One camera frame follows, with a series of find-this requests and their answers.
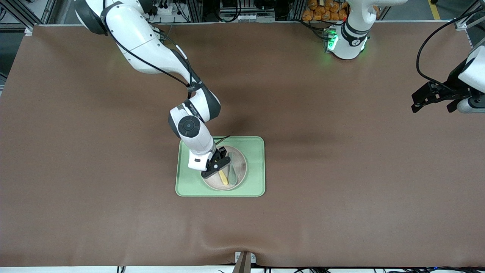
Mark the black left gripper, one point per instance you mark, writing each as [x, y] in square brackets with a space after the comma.
[451, 85]

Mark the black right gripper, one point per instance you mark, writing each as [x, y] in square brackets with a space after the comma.
[219, 154]

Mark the yellow plastic fork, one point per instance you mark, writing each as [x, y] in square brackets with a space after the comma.
[224, 179]

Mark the cream round plate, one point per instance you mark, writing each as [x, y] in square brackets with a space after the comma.
[241, 167]

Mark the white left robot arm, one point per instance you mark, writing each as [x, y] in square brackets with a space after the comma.
[348, 41]

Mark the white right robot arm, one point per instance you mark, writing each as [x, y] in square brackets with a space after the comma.
[144, 45]

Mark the pale green plastic spoon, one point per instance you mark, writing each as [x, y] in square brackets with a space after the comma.
[232, 174]

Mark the light green rectangular tray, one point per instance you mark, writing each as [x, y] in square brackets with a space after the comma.
[254, 167]

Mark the metal table clamp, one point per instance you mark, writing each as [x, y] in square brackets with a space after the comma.
[244, 261]

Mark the brown table mat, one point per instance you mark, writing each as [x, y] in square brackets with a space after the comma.
[113, 208]

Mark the orange packaged goods pile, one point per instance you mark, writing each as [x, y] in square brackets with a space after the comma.
[322, 11]

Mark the white terminal block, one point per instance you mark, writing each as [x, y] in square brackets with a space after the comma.
[238, 17]

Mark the white power strip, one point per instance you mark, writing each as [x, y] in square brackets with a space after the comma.
[166, 9]

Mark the aluminium frame profile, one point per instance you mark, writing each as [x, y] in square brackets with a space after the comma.
[38, 13]
[195, 10]
[468, 13]
[298, 9]

